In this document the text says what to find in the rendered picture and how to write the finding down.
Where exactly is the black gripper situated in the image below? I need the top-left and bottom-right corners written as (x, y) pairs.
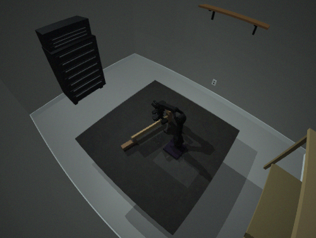
top-left (152, 109), bottom-right (168, 125)

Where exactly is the long wooden bed rail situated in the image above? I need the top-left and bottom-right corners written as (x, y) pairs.
top-left (131, 115), bottom-right (168, 140)

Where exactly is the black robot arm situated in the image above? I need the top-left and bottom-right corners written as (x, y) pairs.
top-left (152, 100), bottom-right (186, 150)

